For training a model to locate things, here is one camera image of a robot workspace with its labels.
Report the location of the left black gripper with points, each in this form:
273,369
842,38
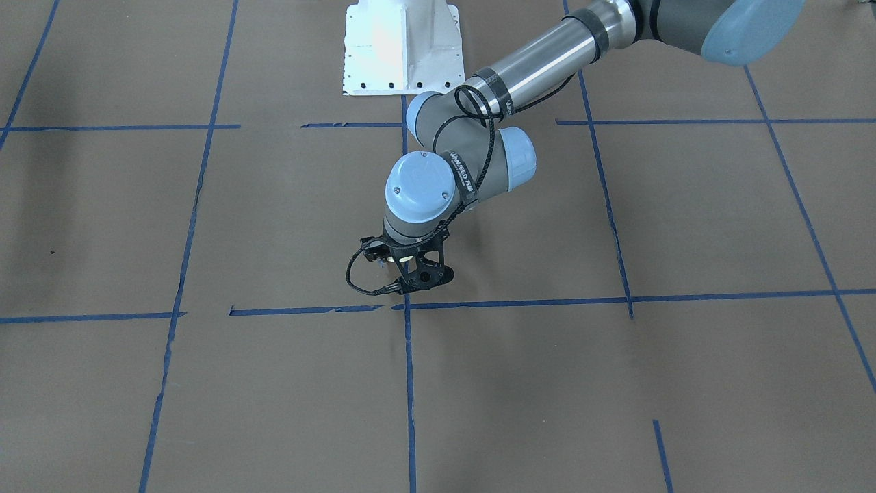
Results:
371,250

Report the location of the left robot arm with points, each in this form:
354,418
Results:
467,158

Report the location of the brown paper table cover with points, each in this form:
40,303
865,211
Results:
681,299

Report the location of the white camera mast base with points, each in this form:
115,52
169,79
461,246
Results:
402,47

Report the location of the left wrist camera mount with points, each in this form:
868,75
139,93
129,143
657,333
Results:
423,278

